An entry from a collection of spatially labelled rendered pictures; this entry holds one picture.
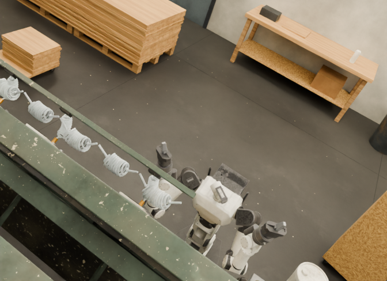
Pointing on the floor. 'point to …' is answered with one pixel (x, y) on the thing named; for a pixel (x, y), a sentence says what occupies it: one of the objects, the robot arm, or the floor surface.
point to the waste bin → (380, 137)
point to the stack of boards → (114, 21)
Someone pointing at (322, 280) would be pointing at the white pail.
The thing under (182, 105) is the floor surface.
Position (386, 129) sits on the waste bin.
